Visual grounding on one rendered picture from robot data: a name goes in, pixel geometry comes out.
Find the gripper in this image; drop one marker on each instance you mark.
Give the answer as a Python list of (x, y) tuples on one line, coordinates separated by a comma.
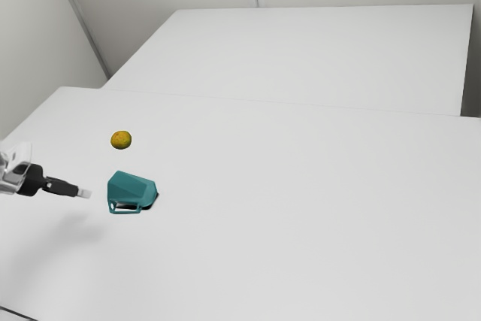
[(33, 180)]

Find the teal faceted mug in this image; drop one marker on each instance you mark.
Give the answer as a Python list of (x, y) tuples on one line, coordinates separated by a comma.
[(130, 190)]

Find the yellow-orange round fruit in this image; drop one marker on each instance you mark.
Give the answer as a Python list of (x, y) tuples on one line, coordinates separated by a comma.
[(121, 140)]

